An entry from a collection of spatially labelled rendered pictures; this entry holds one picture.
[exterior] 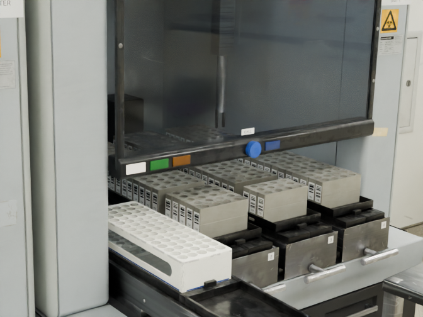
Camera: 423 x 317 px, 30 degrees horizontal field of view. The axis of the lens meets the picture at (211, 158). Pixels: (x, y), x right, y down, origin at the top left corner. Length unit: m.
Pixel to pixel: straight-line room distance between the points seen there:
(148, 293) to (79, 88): 0.34
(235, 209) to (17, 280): 0.42
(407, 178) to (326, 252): 2.19
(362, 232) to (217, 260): 0.44
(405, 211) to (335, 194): 2.14
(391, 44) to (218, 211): 0.53
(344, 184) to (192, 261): 0.52
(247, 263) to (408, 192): 2.38
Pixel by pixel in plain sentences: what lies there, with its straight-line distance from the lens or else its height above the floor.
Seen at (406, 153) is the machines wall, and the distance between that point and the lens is 3.66.
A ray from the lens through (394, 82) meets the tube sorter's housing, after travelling 1.72.
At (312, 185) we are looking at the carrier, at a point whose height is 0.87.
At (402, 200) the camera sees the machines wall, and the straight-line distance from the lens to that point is 3.72.
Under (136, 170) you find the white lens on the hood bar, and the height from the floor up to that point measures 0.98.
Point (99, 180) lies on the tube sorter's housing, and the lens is 1.28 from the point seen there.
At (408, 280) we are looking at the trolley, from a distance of 1.32.
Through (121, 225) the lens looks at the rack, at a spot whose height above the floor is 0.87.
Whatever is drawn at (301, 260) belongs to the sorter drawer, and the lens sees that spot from 1.50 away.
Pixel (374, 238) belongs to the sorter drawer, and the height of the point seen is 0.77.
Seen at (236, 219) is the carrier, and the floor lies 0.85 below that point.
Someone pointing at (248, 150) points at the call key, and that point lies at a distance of 1.41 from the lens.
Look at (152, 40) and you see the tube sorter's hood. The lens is 1.27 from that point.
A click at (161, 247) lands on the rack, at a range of 1.28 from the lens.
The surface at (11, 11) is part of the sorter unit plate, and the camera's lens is 1.17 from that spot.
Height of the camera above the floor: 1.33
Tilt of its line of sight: 15 degrees down
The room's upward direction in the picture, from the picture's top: 2 degrees clockwise
